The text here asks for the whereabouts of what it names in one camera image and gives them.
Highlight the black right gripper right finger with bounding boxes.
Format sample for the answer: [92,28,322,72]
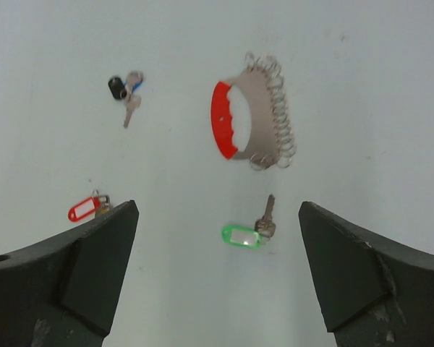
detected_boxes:
[299,202,434,346]

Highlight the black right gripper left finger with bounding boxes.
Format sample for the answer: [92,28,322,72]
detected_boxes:
[0,200,139,346]

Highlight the red handled metal key organiser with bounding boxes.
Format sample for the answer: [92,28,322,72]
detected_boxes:
[210,52,297,171]

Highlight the black and blue tagged keys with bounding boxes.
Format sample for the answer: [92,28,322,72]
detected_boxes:
[108,71,144,129]

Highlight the red tagged key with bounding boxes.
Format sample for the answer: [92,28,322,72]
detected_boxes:
[67,189,112,223]

